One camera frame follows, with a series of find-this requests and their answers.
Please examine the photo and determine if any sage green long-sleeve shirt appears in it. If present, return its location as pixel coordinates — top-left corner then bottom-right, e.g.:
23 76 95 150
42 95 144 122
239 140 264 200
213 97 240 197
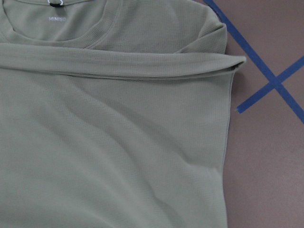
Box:
0 0 246 228

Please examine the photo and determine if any white shirt tag loop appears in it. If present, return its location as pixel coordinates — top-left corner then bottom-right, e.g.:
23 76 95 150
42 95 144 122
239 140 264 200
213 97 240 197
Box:
47 0 64 8

